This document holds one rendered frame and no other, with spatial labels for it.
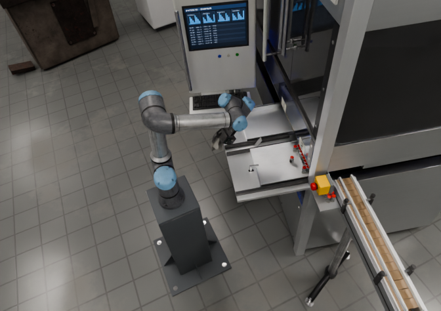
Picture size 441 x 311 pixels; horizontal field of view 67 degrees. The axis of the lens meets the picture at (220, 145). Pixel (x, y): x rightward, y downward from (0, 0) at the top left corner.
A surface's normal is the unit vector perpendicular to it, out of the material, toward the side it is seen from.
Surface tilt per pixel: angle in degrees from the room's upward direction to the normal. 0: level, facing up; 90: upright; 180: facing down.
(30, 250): 0
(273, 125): 0
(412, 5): 90
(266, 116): 0
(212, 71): 90
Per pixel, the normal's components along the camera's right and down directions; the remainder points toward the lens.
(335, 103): 0.17, 0.74
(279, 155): -0.07, -0.66
